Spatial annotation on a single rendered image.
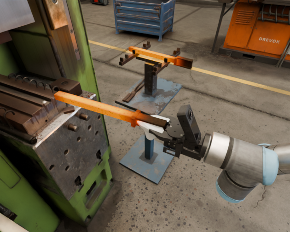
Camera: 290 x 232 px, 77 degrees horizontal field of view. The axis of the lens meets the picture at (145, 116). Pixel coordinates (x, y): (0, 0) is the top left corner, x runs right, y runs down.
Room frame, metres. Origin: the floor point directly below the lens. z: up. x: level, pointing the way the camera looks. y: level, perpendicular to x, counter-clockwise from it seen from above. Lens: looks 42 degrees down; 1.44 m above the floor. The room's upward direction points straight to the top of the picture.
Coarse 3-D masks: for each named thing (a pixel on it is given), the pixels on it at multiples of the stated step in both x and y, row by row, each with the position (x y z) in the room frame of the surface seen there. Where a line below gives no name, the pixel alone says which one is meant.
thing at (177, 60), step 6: (132, 48) 1.07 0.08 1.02; (138, 48) 1.06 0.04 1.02; (144, 54) 1.02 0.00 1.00; (150, 54) 1.00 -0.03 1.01; (156, 54) 0.98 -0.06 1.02; (162, 54) 0.98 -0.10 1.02; (168, 60) 0.94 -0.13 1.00; (174, 60) 0.91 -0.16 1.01; (180, 60) 0.91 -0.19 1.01; (186, 60) 0.88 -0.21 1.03; (192, 60) 0.88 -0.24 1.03; (180, 66) 0.90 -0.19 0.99; (186, 66) 0.89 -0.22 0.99
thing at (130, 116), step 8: (56, 96) 0.53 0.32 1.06; (64, 96) 0.52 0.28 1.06; (72, 96) 0.52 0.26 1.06; (72, 104) 0.50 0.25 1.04; (80, 104) 0.49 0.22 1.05; (88, 104) 0.47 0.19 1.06; (96, 104) 0.47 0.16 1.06; (104, 104) 0.47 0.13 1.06; (104, 112) 0.44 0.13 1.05; (112, 112) 0.43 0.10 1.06; (120, 112) 0.43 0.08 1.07; (128, 112) 0.43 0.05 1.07; (136, 112) 0.42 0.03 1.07; (128, 120) 0.41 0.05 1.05; (136, 120) 0.40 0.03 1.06; (144, 120) 0.39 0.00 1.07; (152, 120) 0.39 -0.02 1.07; (160, 120) 0.39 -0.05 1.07
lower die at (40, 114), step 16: (0, 80) 0.75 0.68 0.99; (0, 96) 0.62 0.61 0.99; (16, 96) 0.61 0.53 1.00; (48, 96) 0.61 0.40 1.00; (0, 112) 0.53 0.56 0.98; (16, 112) 0.53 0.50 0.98; (32, 112) 0.52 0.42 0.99; (48, 112) 0.56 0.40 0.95; (16, 128) 0.49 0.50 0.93; (32, 128) 0.48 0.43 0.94
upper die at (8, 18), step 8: (0, 0) 0.57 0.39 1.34; (8, 0) 0.59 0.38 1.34; (16, 0) 0.61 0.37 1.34; (24, 0) 0.64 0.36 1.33; (0, 8) 0.56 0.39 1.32; (8, 8) 0.58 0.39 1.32; (16, 8) 0.60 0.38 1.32; (24, 8) 0.63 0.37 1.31; (0, 16) 0.56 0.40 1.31; (8, 16) 0.58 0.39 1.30; (16, 16) 0.60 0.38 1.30; (24, 16) 0.62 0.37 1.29; (32, 16) 0.64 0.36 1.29; (0, 24) 0.55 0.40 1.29; (8, 24) 0.57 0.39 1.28; (16, 24) 0.59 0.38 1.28; (24, 24) 0.61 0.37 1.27; (0, 32) 0.54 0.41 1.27
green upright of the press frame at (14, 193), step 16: (0, 160) 0.44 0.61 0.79; (0, 176) 0.41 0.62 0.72; (16, 176) 0.44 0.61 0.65; (0, 192) 0.37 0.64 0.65; (16, 192) 0.40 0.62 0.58; (32, 192) 0.45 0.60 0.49; (16, 208) 0.36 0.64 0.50; (32, 208) 0.40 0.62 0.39; (48, 208) 0.45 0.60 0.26; (32, 224) 0.36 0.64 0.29; (48, 224) 0.40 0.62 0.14
